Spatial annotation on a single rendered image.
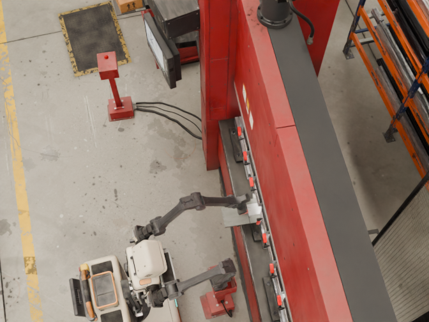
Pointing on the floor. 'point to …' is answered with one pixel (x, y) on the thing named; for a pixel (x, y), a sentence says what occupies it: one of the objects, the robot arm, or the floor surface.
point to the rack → (393, 70)
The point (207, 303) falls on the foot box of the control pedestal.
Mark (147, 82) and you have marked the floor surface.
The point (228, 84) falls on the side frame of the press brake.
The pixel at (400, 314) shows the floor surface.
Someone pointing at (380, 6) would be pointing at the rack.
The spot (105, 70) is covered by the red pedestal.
